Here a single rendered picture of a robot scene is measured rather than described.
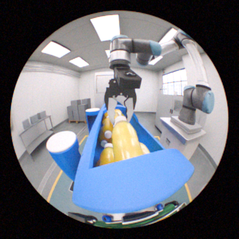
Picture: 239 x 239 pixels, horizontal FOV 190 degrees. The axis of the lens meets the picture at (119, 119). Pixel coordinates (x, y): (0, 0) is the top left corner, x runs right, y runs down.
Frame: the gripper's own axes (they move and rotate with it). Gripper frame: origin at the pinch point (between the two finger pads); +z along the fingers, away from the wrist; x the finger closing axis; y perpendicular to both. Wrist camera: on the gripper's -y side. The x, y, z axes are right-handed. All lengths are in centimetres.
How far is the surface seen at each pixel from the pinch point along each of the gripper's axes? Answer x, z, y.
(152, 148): -14.2, 12.6, -2.8
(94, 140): 7.2, 0.0, -9.9
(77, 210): 69, 121, -46
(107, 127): 4.7, 8.6, 14.4
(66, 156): 32.6, 22.8, 3.4
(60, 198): 103, 121, -34
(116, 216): 5.8, 28.2, -29.9
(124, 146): 0.9, 0.9, -11.3
